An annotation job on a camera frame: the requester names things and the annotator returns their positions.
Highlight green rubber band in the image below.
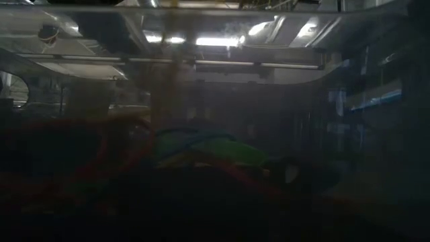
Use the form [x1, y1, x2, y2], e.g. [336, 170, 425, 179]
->
[156, 134, 270, 168]

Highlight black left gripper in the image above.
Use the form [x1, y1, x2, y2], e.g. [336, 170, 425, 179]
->
[70, 13, 135, 56]

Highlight translucent white cup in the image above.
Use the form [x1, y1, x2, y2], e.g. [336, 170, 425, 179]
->
[65, 81, 116, 119]

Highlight dark round ceiling fixture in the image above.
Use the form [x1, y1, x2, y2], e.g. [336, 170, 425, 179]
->
[37, 22, 60, 44]

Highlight grey translucent plastic bin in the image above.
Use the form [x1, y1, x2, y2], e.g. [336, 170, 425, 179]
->
[0, 0, 430, 242]

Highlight ceiling light panel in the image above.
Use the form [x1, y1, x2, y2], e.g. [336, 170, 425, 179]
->
[248, 20, 280, 36]
[146, 35, 185, 45]
[196, 36, 240, 47]
[297, 21, 320, 39]

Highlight grey horizontal pipe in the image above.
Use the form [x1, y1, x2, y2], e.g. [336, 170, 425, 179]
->
[16, 53, 325, 71]

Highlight blue-edged shelf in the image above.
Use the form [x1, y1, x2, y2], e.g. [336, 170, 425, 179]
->
[349, 87, 404, 112]

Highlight red rubber band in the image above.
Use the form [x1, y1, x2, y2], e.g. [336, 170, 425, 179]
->
[6, 116, 156, 206]
[214, 160, 282, 200]

